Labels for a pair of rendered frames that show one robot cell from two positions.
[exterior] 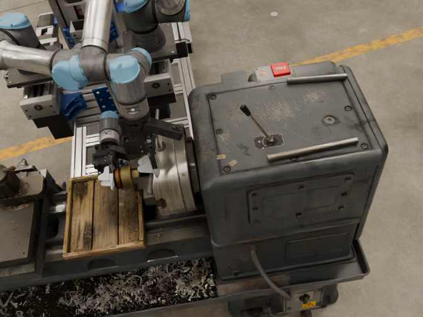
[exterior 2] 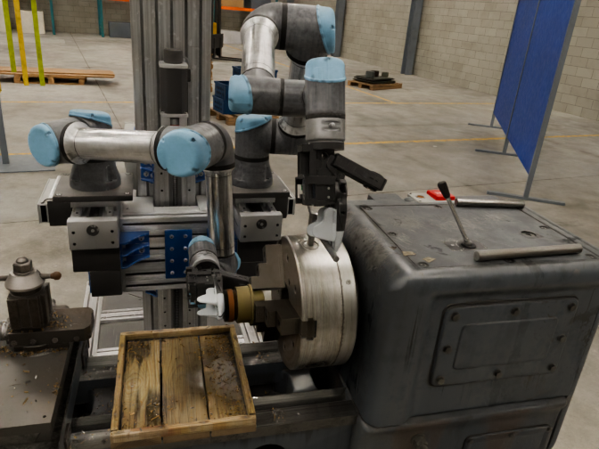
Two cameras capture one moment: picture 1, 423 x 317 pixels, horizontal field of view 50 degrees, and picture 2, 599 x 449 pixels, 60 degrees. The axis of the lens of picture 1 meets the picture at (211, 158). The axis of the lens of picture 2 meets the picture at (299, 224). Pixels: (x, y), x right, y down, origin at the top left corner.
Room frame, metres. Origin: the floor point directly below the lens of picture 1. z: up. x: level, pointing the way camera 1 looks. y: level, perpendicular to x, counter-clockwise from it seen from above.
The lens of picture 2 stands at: (-0.03, 0.48, 1.73)
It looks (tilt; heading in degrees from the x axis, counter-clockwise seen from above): 23 degrees down; 344
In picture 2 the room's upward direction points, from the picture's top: 5 degrees clockwise
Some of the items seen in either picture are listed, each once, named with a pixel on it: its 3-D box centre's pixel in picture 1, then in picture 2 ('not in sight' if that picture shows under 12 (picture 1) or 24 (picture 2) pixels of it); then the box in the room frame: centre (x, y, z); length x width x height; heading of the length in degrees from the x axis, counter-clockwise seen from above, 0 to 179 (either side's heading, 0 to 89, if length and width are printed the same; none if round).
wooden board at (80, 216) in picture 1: (105, 211); (182, 377); (0.99, 0.44, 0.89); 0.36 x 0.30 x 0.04; 0
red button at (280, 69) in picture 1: (280, 70); (440, 196); (1.22, -0.30, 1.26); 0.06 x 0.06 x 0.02; 0
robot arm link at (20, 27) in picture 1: (16, 32); (90, 132); (1.61, 0.68, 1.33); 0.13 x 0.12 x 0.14; 146
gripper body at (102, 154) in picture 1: (106, 157); (204, 282); (1.10, 0.38, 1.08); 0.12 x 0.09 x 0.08; 0
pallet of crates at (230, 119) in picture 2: not in sight; (252, 93); (8.18, -0.98, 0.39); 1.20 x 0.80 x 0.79; 108
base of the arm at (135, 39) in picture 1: (146, 32); (250, 167); (1.63, 0.18, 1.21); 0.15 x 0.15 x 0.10
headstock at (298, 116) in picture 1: (279, 150); (448, 293); (1.01, -0.25, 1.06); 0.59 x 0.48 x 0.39; 90
